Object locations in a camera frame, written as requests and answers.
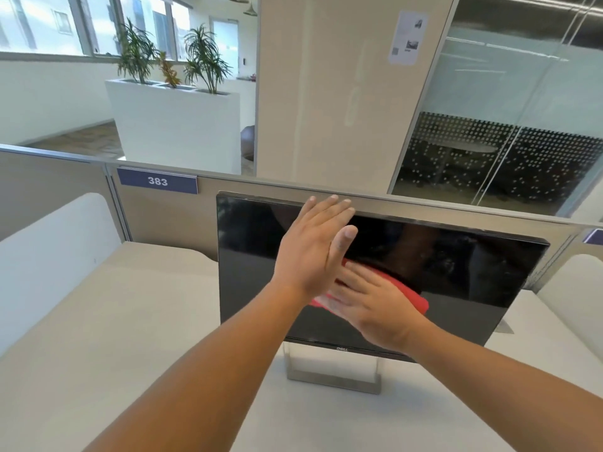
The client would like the person's right hand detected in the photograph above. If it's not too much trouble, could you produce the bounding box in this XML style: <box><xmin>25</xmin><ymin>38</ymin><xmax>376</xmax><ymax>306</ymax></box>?
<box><xmin>324</xmin><ymin>266</ymin><xmax>426</xmax><ymax>354</ymax></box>

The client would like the person's left hand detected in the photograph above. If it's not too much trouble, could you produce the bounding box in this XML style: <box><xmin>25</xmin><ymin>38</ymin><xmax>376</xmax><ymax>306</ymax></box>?
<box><xmin>272</xmin><ymin>195</ymin><xmax>359</xmax><ymax>305</ymax></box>

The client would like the red cleaning cloth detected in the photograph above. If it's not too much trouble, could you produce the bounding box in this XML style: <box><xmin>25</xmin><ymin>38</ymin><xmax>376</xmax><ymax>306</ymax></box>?
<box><xmin>308</xmin><ymin>259</ymin><xmax>430</xmax><ymax>320</ymax></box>

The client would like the person's right forearm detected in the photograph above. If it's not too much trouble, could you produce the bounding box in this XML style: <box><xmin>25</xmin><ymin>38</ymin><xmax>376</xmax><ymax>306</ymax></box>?
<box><xmin>400</xmin><ymin>319</ymin><xmax>603</xmax><ymax>452</ymax></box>

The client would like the person's left forearm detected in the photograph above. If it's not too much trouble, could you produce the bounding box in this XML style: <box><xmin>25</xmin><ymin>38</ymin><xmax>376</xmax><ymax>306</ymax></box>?
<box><xmin>82</xmin><ymin>277</ymin><xmax>314</xmax><ymax>452</ymax></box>

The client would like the silver monitor stand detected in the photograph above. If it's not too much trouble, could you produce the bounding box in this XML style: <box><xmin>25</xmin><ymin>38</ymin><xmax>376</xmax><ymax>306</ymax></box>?
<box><xmin>283</xmin><ymin>342</ymin><xmax>382</xmax><ymax>396</ymax></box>

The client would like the black computer monitor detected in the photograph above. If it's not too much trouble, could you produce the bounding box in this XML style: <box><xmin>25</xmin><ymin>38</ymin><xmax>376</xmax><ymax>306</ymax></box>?
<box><xmin>216</xmin><ymin>191</ymin><xmax>551</xmax><ymax>364</ymax></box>

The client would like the dark bean bag seat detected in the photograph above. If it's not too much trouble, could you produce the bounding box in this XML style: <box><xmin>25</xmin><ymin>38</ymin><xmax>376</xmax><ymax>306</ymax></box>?
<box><xmin>240</xmin><ymin>125</ymin><xmax>257</xmax><ymax>164</ymax></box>

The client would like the round meeting table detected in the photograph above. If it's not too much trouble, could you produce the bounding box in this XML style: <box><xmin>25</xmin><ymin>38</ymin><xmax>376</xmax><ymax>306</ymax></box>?
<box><xmin>423</xmin><ymin>138</ymin><xmax>500</xmax><ymax>184</ymax></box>

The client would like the beige desk partition panel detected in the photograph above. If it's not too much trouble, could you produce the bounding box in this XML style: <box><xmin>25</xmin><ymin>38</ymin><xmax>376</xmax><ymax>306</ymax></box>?
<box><xmin>0</xmin><ymin>145</ymin><xmax>603</xmax><ymax>297</ymax></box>

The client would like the white rectangular planter box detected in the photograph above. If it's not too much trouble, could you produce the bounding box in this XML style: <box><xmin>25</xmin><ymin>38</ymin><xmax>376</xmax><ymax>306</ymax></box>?
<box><xmin>105</xmin><ymin>79</ymin><xmax>242</xmax><ymax>176</ymax></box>

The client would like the white paper notice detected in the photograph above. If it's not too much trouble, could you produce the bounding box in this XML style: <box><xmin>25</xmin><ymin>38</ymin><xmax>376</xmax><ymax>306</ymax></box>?
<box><xmin>388</xmin><ymin>10</ymin><xmax>429</xmax><ymax>67</ymax></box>

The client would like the white side divider panel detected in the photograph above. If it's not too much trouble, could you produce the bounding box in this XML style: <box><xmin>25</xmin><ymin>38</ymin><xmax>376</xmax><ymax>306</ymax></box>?
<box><xmin>0</xmin><ymin>193</ymin><xmax>125</xmax><ymax>345</ymax></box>
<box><xmin>536</xmin><ymin>254</ymin><xmax>603</xmax><ymax>336</ymax></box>

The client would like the frosted glass partition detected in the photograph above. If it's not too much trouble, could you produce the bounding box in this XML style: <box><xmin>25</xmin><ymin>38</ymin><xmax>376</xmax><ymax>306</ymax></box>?
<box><xmin>388</xmin><ymin>0</ymin><xmax>603</xmax><ymax>218</ymax></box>

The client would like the green palm plant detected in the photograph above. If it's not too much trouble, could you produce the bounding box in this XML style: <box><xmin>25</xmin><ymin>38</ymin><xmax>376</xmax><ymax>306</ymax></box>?
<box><xmin>114</xmin><ymin>19</ymin><xmax>160</xmax><ymax>85</ymax></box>
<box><xmin>182</xmin><ymin>24</ymin><xmax>233</xmax><ymax>95</ymax></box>

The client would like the small orange leafy plant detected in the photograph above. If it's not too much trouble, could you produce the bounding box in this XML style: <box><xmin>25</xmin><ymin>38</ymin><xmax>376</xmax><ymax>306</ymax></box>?
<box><xmin>157</xmin><ymin>51</ymin><xmax>182</xmax><ymax>89</ymax></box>

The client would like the office window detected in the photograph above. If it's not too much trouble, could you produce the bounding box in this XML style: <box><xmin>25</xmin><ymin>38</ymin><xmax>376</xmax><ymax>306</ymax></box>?
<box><xmin>0</xmin><ymin>0</ymin><xmax>191</xmax><ymax>60</ymax></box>

